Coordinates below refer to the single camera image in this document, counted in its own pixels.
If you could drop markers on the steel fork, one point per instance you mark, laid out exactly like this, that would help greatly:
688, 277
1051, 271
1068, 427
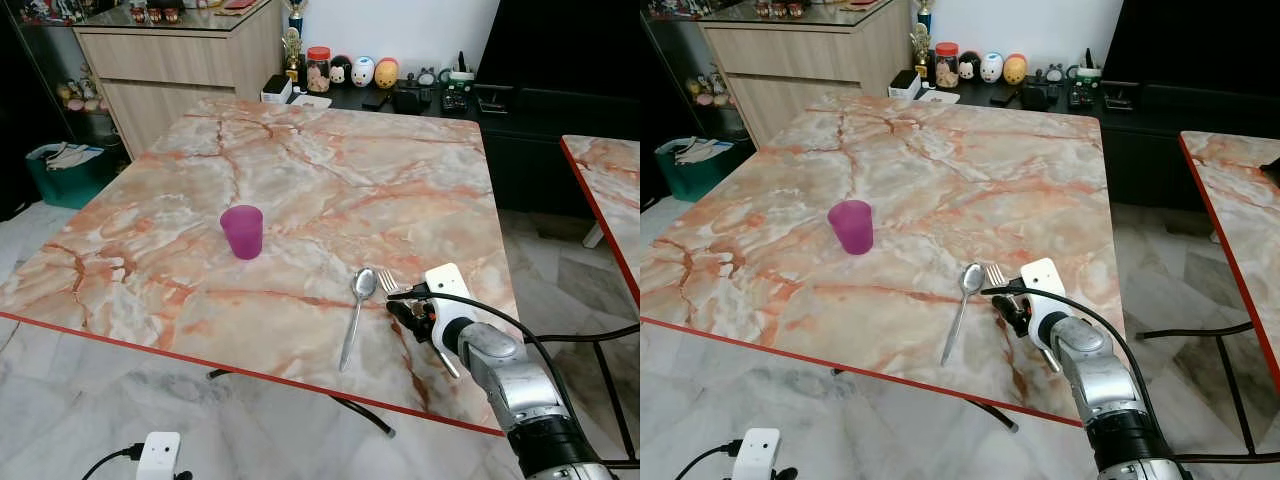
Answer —
388, 282
995, 277

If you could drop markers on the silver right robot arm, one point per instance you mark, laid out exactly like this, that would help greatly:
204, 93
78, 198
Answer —
510, 385
1110, 385

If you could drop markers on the steel spoon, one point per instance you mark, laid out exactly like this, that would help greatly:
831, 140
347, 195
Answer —
364, 284
971, 279

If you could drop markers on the purple plastic cup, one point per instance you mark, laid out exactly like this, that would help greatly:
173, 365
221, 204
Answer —
242, 232
851, 226

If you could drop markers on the black pouch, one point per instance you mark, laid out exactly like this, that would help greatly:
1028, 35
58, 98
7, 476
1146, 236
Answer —
1036, 96
411, 99

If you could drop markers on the white paper sheet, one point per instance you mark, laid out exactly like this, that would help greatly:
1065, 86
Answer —
940, 96
313, 101

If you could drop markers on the black desk stand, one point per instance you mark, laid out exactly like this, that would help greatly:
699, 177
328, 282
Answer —
493, 100
1118, 96

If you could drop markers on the green white mug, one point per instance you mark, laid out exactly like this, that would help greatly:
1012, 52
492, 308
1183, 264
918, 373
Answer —
461, 80
1087, 76

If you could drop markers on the yellow egg figurine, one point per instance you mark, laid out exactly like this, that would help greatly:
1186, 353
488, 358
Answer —
387, 73
1015, 69

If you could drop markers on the white egg figurine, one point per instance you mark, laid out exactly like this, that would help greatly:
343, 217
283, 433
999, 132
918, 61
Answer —
362, 72
990, 68

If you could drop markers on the black white panda figurine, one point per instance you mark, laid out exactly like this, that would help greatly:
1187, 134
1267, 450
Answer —
341, 72
968, 67

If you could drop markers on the small white box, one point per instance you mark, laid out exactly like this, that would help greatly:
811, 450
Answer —
903, 85
276, 90

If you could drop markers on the clear jar red lid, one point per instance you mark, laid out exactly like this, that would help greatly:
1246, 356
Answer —
947, 67
319, 72

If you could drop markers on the gold trophy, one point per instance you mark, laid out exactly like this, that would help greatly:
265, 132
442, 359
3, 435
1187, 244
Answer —
921, 48
292, 55

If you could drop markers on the blue trophy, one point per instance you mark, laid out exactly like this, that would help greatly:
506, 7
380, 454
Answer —
296, 12
924, 10

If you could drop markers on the black television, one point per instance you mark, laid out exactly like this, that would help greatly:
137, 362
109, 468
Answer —
560, 40
1190, 40

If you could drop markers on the green storage bin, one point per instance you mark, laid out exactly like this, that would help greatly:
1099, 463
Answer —
695, 175
65, 182

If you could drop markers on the light wooden cabinet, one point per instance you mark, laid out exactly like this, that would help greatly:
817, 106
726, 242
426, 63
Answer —
790, 65
170, 70

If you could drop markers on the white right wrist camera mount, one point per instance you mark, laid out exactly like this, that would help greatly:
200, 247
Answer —
1045, 290
452, 295

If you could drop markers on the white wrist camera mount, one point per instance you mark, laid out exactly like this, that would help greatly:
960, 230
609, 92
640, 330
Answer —
1045, 290
159, 455
452, 295
761, 452

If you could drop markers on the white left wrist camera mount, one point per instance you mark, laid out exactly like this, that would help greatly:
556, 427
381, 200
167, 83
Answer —
761, 452
159, 455

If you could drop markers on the black metal table leg frame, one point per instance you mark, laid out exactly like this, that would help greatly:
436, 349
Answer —
355, 410
1235, 385
610, 390
985, 410

